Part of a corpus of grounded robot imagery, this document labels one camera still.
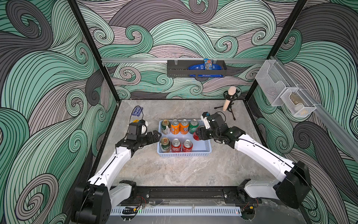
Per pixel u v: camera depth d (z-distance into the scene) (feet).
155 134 2.44
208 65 2.95
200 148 2.95
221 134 1.93
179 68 3.12
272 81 2.58
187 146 2.67
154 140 2.42
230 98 3.00
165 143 2.68
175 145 2.67
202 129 2.30
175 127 2.99
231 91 2.92
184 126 3.02
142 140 2.28
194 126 2.99
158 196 2.45
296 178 1.27
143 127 2.24
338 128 1.76
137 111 3.62
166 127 2.96
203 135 2.29
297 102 2.15
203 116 2.40
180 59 3.08
